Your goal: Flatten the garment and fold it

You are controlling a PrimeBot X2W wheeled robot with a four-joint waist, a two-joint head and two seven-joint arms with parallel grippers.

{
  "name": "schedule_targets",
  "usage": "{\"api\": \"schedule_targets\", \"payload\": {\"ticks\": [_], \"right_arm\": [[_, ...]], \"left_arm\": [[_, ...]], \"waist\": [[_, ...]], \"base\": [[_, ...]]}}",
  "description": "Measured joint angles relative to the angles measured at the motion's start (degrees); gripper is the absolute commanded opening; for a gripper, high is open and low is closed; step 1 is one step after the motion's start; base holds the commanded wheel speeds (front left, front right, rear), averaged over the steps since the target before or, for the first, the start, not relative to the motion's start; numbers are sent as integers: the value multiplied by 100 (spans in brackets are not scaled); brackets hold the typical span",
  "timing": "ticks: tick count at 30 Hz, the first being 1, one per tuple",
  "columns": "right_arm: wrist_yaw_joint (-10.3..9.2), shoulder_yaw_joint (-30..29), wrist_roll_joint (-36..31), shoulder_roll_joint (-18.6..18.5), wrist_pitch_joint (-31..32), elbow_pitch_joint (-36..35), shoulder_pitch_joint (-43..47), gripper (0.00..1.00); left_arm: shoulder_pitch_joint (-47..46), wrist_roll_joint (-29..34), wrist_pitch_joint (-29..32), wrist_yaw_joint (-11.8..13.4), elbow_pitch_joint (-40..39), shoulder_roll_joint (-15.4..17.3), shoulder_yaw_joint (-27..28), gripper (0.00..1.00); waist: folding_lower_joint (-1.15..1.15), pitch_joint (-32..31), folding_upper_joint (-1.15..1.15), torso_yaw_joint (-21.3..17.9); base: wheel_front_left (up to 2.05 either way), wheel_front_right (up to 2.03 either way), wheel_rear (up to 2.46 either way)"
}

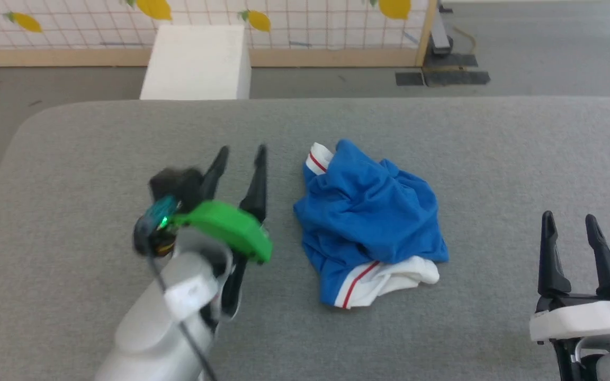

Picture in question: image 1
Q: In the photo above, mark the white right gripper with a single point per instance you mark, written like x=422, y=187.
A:
x=580, y=320

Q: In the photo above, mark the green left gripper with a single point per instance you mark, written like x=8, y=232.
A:
x=225, y=225

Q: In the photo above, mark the blue garment white red trim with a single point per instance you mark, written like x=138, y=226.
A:
x=368, y=211

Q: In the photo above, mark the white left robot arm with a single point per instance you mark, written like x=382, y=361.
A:
x=146, y=338

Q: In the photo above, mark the white box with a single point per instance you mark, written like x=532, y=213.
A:
x=196, y=63

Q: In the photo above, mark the small black floor mat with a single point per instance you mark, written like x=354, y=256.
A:
x=409, y=79

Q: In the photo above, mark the large black floor mat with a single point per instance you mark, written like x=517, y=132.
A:
x=456, y=76

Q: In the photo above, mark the lemon print grid panel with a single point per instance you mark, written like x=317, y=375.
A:
x=72, y=29

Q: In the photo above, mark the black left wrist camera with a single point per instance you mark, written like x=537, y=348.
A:
x=178, y=185

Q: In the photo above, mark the grey metal post foot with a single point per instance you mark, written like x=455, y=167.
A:
x=440, y=37

